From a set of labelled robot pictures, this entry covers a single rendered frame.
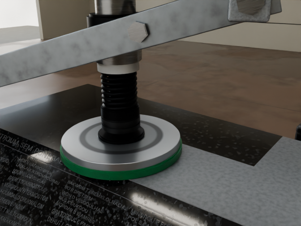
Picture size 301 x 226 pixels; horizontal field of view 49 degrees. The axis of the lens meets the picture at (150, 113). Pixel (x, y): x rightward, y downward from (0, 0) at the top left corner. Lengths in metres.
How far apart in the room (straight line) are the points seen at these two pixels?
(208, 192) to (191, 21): 0.24
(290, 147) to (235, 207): 0.22
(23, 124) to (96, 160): 0.29
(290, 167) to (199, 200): 0.18
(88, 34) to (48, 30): 8.20
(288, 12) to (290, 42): 0.56
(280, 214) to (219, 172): 0.12
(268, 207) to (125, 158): 0.22
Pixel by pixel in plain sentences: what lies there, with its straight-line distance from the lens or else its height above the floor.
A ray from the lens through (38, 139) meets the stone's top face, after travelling 0.68.
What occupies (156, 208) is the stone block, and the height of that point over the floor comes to 0.85.
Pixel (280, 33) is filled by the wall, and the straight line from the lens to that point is 6.86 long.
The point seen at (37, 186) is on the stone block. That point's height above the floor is 0.82.
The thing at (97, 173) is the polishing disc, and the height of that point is 0.88.
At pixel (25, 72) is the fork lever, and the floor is 1.02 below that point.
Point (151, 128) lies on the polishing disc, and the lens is 0.62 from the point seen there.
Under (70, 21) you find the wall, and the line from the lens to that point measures 9.13.
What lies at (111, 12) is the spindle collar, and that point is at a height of 1.11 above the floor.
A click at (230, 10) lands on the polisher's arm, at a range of 0.43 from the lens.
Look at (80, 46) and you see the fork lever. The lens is 0.51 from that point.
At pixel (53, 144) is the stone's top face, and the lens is 0.65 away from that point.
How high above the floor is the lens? 1.14
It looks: 21 degrees down
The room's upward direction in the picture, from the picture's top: 1 degrees counter-clockwise
